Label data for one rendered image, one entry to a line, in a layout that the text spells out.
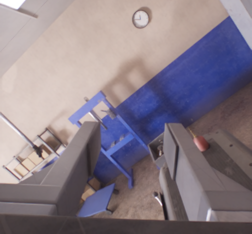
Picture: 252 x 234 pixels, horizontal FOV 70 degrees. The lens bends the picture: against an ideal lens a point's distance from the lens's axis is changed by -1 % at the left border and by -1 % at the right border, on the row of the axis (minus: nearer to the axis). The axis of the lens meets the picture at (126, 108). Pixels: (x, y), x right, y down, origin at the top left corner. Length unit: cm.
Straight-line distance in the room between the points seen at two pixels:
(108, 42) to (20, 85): 210
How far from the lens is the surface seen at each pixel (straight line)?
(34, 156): 453
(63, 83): 406
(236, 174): 91
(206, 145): 108
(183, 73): 391
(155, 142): 339
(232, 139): 108
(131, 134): 357
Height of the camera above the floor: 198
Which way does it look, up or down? 12 degrees down
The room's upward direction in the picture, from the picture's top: 41 degrees counter-clockwise
